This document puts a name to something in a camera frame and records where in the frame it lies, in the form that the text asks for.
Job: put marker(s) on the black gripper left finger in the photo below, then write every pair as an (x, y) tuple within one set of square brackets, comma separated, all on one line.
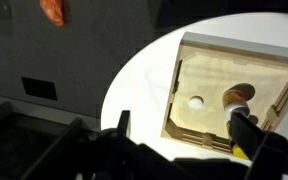
[(124, 123)]

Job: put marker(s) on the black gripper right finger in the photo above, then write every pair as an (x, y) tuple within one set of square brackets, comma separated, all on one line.
[(245, 134)]

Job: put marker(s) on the white bottle lid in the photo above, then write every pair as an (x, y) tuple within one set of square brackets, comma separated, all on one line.
[(195, 102)]

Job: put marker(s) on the orange-label open pill bottle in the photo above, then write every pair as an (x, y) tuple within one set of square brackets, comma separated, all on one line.
[(235, 99)]

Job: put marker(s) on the wooden crate tray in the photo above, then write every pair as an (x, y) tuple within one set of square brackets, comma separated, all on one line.
[(210, 69)]

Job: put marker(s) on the black floor outlet plate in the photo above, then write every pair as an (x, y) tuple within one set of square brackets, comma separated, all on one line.
[(39, 88)]

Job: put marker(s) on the orange plastic bag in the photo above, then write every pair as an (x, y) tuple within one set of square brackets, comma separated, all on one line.
[(53, 9)]

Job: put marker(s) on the round white pedestal table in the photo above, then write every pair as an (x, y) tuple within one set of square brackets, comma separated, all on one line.
[(142, 86)]

